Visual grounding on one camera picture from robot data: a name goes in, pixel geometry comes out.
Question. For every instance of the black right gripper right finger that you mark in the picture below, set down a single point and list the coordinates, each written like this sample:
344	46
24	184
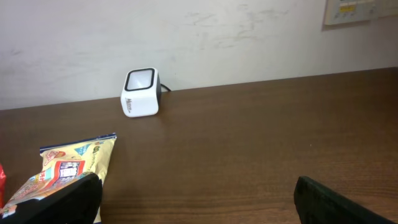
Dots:
317	204

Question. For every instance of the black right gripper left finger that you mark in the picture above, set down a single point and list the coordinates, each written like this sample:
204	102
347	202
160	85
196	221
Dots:
77	201

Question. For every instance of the beige wet wipes pack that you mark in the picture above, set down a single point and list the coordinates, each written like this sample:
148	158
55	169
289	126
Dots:
62	164

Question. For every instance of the red candy bag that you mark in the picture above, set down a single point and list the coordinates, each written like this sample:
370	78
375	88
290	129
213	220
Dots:
2	186

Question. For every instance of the white barcode scanner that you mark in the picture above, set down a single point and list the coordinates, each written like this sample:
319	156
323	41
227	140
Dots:
141	93

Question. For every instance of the wall control panel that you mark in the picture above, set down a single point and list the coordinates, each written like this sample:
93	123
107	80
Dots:
346	13

